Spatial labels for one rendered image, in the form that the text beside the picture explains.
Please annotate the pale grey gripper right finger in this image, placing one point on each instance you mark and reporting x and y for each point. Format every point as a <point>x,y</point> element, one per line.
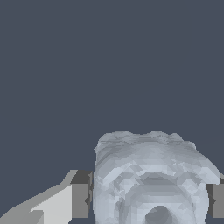
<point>217,201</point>

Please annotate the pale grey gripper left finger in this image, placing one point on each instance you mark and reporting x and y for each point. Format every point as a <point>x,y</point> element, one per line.
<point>58,201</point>

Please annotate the pale grey lumpy object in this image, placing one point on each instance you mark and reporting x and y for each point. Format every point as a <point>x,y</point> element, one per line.
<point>151,175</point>

